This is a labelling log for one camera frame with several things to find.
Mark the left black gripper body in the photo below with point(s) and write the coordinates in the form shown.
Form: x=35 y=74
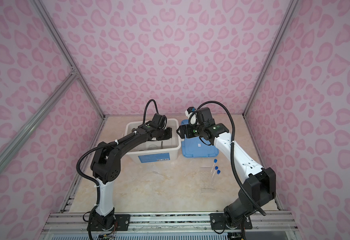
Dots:
x=164 y=133

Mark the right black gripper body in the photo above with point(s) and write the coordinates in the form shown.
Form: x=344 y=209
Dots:
x=197 y=130

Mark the white plastic storage bin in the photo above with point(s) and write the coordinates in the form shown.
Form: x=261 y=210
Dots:
x=158 y=151

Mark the clear test tube rack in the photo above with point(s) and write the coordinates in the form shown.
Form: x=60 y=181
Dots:
x=205 y=176

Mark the white ceramic evaporating dish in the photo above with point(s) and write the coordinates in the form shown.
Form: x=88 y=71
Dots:
x=152 y=147

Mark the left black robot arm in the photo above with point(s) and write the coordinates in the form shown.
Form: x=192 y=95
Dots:
x=106 y=164

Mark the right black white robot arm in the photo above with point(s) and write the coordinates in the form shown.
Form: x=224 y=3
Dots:
x=258 y=184

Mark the blue plastic bin lid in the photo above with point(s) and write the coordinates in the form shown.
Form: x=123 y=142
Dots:
x=194 y=148

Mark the clear plastic pipette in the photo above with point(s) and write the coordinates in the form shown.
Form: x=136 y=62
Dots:
x=159 y=174

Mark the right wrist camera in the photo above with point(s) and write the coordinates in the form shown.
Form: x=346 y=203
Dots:
x=190 y=113

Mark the diagonal aluminium frame bar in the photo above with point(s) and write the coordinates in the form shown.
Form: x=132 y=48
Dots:
x=7 y=154

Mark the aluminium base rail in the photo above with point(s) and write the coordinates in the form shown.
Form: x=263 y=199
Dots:
x=276 y=225

